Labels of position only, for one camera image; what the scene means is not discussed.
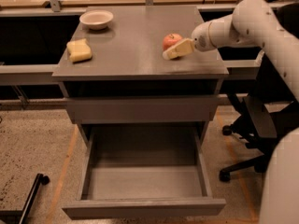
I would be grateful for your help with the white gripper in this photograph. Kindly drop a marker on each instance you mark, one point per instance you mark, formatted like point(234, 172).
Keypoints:
point(201, 40)

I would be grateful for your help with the red apple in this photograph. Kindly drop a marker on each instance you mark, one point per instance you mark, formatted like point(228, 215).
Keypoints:
point(170, 40)

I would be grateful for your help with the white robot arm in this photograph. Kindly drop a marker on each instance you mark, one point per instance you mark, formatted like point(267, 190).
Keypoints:
point(254, 23)

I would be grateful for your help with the closed grey top drawer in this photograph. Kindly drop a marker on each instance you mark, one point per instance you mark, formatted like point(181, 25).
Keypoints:
point(142, 109)

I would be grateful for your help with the grey drawer cabinet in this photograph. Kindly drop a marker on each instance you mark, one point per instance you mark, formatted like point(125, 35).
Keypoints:
point(128, 60)

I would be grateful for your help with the open grey middle drawer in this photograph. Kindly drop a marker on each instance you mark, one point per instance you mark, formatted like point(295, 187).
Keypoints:
point(154, 170)

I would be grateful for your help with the white bowl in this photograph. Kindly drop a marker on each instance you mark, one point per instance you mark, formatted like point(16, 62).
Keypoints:
point(96, 19)

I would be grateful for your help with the yellow sponge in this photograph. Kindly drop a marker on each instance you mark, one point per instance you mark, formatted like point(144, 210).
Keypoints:
point(79, 50)

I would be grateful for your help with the black office chair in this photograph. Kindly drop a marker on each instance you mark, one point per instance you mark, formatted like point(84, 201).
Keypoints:
point(270, 111)

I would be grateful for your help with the black metal stand leg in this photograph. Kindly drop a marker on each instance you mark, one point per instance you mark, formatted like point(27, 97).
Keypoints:
point(20, 216)

